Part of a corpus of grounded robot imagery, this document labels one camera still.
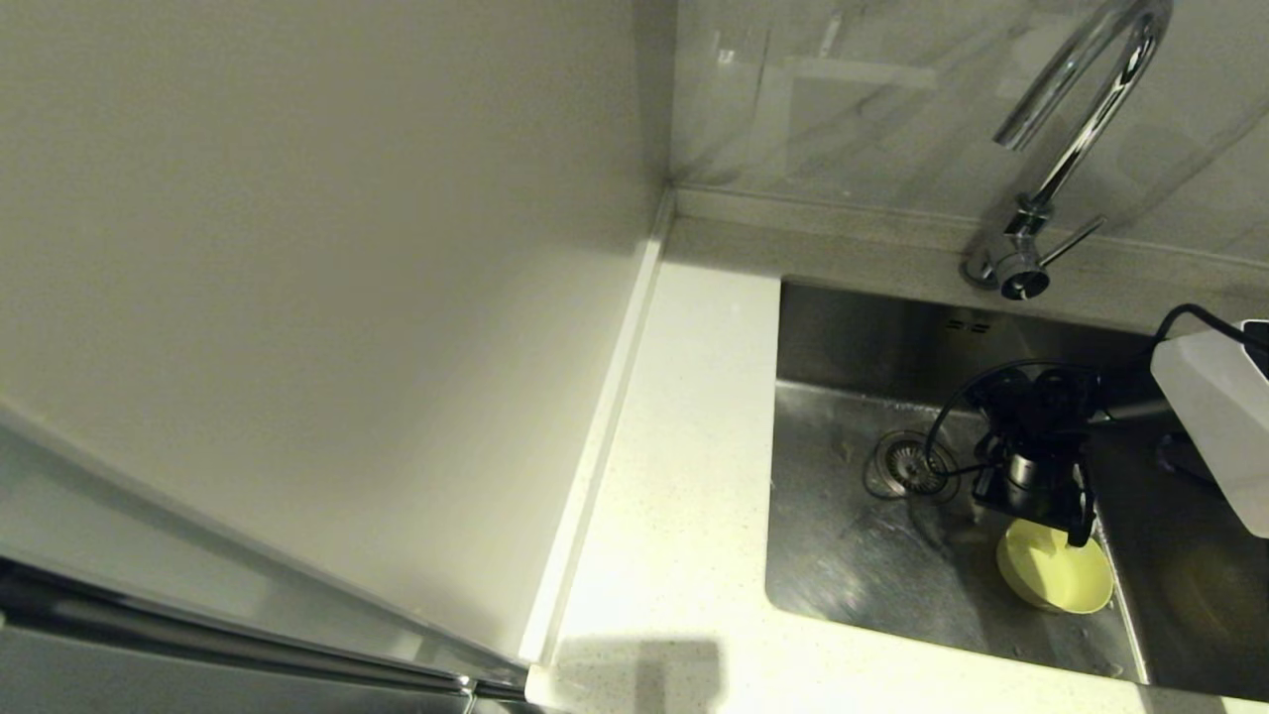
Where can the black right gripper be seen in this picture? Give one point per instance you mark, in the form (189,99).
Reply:
(1036,426)

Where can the yellow plastic bowl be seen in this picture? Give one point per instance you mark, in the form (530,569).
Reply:
(1056,580)

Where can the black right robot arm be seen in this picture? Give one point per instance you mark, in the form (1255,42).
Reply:
(1219,416)

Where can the stainless steel sink basin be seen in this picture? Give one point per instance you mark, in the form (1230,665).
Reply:
(853,585)

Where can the round metal drain strainer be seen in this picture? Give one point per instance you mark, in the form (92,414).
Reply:
(904,466)

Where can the chrome gooseneck faucet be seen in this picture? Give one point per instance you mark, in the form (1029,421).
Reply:
(1016,263)

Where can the white tall cabinet side panel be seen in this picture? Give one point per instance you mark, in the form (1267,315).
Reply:
(297,248)

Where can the dark metal door trim bar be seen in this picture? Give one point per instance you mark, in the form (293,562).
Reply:
(198,640)

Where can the grey appliance door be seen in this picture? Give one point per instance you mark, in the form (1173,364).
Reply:
(99,521)

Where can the glossy grey door panel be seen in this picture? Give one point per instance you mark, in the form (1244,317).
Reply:
(99,689)

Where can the small chrome door bracket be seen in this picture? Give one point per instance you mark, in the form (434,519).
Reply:
(468,686)

